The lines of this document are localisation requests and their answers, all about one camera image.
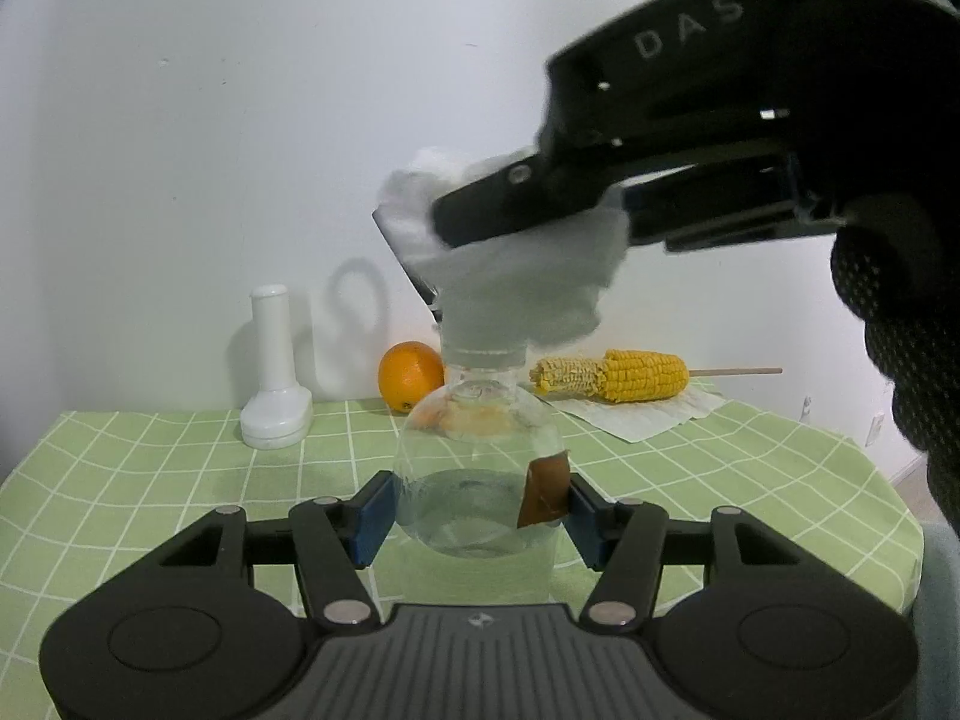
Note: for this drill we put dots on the clear glass bottle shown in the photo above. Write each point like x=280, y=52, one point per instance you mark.
x=465, y=510

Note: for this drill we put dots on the person's right hand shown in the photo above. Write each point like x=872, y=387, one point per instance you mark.
x=915, y=315

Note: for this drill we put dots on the green checked tablecloth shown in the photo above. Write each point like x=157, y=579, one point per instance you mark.
x=150, y=465

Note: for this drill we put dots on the orange fruit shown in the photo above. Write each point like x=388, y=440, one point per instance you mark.
x=409, y=379

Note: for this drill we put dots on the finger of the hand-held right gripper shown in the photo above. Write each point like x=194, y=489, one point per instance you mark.
x=510, y=199
x=712, y=206

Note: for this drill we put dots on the white cloth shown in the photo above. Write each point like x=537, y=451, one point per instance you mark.
x=525, y=285

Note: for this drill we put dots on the white plastic dispenser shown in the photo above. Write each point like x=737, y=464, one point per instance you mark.
x=271, y=390

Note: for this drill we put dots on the corn cob on stick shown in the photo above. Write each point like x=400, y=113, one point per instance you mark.
x=645, y=376

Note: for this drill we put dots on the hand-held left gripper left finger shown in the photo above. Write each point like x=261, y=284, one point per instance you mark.
x=373, y=521

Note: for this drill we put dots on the white wall socket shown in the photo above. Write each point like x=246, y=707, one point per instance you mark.
x=873, y=429

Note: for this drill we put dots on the flat white paper napkin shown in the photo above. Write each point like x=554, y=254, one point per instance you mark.
x=645, y=420

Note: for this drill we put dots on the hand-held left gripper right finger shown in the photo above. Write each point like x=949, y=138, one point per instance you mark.
x=585, y=525

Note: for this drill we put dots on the grey blue clothing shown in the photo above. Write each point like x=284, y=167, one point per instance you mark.
x=941, y=615

